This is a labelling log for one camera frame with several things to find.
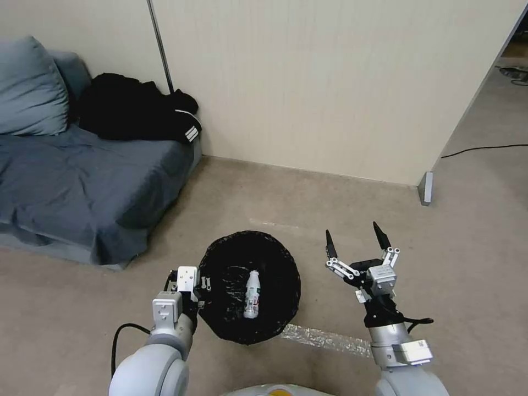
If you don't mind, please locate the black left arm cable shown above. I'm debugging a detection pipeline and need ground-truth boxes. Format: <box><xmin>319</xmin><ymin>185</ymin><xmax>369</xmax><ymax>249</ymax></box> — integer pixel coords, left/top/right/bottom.
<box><xmin>110</xmin><ymin>323</ymin><xmax>154</xmax><ymax>377</ymax></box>

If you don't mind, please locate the small pale tape strip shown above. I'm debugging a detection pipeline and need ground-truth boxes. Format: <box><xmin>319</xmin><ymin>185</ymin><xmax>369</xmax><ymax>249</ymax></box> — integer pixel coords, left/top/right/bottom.
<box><xmin>250</xmin><ymin>218</ymin><xmax>303</xmax><ymax>230</ymax></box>

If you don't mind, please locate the blue-grey sofa bed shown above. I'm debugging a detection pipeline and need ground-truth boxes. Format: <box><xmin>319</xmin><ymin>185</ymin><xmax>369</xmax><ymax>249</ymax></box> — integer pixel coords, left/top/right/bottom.
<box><xmin>0</xmin><ymin>51</ymin><xmax>204</xmax><ymax>272</ymax></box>

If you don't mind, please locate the grey partition foot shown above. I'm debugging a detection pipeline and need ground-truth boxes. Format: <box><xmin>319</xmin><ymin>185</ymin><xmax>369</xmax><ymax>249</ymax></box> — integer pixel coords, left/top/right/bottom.
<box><xmin>417</xmin><ymin>170</ymin><xmax>435</xmax><ymax>206</ymax></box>

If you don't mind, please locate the white plastic drink bottle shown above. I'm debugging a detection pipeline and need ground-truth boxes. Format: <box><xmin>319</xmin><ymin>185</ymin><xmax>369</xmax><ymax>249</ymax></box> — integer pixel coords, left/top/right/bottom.
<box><xmin>243</xmin><ymin>269</ymin><xmax>263</xmax><ymax>320</ymax></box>

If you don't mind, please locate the black jacket with white stripes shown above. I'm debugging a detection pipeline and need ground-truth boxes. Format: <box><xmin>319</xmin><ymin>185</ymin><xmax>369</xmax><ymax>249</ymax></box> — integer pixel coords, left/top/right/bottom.
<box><xmin>78</xmin><ymin>73</ymin><xmax>204</xmax><ymax>145</ymax></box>

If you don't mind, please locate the black floor cable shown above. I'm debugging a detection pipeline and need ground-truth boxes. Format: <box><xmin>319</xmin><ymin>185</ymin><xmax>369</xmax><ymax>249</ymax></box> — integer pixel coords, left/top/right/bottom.
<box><xmin>440</xmin><ymin>142</ymin><xmax>528</xmax><ymax>160</ymax></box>

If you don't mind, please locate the dark cable bundle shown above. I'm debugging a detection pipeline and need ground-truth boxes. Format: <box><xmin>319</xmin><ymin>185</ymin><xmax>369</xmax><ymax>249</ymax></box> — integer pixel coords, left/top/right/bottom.
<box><xmin>498</xmin><ymin>63</ymin><xmax>528</xmax><ymax>86</ymax></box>

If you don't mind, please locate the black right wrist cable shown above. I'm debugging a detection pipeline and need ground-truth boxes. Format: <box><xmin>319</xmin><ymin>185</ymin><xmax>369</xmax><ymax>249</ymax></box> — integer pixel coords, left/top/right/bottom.
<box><xmin>395</xmin><ymin>312</ymin><xmax>435</xmax><ymax>332</ymax></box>

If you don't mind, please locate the thin metal pole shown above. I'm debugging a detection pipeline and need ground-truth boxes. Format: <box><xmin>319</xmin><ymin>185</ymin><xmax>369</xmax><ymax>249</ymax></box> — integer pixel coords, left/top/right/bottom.
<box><xmin>147</xmin><ymin>0</ymin><xmax>177</xmax><ymax>96</ymax></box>

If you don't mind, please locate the blue-grey pillow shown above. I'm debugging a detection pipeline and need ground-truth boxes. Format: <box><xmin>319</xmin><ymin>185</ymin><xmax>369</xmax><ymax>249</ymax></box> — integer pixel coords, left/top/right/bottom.
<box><xmin>0</xmin><ymin>35</ymin><xmax>70</xmax><ymax>138</ymax></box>

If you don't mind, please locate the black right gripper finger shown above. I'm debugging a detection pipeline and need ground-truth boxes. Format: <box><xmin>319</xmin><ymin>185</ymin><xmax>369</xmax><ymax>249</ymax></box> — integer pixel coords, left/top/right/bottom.
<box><xmin>324</xmin><ymin>229</ymin><xmax>366</xmax><ymax>287</ymax></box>
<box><xmin>372</xmin><ymin>221</ymin><xmax>402</xmax><ymax>270</ymax></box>

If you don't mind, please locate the white robot front shell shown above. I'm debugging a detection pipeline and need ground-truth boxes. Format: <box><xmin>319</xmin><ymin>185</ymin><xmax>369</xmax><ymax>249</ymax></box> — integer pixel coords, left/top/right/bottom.
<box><xmin>222</xmin><ymin>383</ymin><xmax>327</xmax><ymax>396</ymax></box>

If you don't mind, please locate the clear tape strip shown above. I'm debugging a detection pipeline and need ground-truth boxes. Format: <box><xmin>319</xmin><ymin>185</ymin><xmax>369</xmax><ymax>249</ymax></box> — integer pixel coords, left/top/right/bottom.
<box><xmin>282</xmin><ymin>323</ymin><xmax>373</xmax><ymax>356</ymax></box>

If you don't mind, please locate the black trash bin with bag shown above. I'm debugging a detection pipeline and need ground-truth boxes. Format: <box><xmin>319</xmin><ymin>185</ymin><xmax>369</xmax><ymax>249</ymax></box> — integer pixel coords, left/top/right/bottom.
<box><xmin>197</xmin><ymin>230</ymin><xmax>303</xmax><ymax>345</ymax></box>

